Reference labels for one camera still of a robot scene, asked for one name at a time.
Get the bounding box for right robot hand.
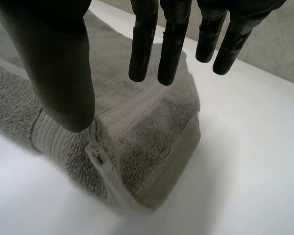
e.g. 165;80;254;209
0;0;293;134

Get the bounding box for grey towel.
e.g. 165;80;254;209
0;10;202;212

